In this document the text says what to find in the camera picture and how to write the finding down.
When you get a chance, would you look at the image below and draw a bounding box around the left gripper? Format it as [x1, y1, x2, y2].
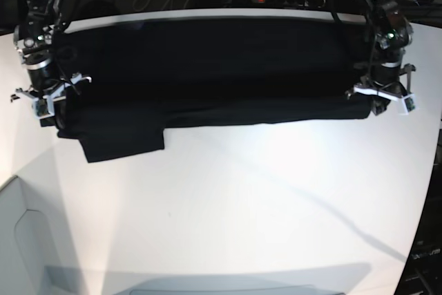
[345, 63, 416, 116]

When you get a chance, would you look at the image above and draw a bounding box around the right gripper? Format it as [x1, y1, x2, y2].
[10, 72, 93, 129]

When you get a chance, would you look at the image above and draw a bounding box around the black T-shirt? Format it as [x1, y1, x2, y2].
[55, 18, 371, 163]

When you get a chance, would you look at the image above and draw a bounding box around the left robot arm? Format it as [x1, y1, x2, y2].
[329, 0, 416, 115]

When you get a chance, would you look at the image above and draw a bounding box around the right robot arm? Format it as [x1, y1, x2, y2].
[10, 0, 92, 129]

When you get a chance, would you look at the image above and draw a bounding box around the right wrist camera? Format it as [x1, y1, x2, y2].
[32, 99, 55, 120]

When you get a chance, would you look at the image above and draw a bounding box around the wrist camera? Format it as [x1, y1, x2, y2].
[398, 94, 418, 115]
[32, 99, 55, 120]

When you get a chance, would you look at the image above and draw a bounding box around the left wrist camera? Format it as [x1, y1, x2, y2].
[398, 94, 418, 115]

